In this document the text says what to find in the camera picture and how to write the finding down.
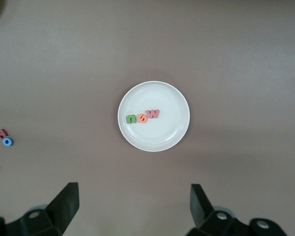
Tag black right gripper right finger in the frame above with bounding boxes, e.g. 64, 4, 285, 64
186, 183, 289, 236

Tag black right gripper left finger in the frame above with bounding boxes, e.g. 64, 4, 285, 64
0, 182, 79, 236

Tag beige round plate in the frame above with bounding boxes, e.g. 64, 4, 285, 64
117, 81, 191, 152

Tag brown paper table cover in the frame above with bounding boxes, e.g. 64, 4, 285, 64
0, 0, 295, 236

